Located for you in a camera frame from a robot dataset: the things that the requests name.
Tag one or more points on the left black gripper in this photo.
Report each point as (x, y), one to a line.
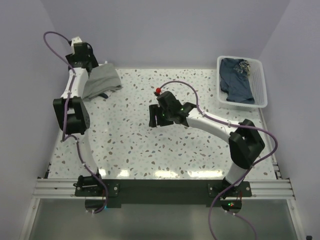
(92, 58)

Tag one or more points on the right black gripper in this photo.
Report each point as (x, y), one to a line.
(153, 109)

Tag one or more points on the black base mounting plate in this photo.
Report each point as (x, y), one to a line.
(113, 193)

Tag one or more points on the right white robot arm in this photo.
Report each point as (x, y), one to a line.
(244, 141)

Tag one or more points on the white motorcycle print tank top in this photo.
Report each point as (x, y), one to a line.
(106, 67)

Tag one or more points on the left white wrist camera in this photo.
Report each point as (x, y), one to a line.
(75, 41)

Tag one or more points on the blue garment in basket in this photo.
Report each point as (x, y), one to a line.
(234, 80)

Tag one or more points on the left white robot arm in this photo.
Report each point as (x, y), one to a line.
(71, 113)

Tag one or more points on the aluminium frame rail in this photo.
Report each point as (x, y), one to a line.
(278, 189)

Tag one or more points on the grey tank top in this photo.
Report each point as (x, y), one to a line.
(95, 82)

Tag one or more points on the white plastic laundry basket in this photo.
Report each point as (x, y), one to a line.
(256, 81)

